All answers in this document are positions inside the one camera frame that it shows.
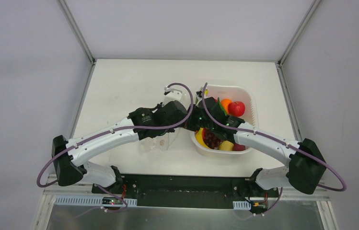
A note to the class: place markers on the orange fruit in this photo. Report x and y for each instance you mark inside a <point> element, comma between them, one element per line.
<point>226,102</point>

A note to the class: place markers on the white plastic basket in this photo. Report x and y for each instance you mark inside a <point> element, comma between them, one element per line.
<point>250,115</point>

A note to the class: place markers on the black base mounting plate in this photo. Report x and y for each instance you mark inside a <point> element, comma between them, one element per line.
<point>187,191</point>

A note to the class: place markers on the purple grape bunch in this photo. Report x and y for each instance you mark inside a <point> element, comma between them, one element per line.
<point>211,140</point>

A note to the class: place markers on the large yellow banana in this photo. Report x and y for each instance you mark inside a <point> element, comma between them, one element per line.
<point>199,135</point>

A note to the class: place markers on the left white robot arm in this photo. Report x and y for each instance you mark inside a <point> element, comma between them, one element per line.
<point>72,156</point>

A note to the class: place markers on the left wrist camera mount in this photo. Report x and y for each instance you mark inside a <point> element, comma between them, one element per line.
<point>171,94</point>

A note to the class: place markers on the red apple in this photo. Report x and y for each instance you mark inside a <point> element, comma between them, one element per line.
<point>236,108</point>

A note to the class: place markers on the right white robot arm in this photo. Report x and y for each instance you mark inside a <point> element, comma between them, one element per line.
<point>303,163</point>

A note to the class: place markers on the dark purple sweet potato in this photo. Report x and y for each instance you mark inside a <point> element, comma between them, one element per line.
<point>238,147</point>

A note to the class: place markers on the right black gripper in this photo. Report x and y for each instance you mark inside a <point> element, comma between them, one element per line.
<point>209,106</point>

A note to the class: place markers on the yellow potato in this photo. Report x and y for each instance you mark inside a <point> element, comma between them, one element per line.
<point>226,146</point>

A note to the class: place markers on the clear zip top bag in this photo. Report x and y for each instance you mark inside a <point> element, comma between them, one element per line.
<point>162,143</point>

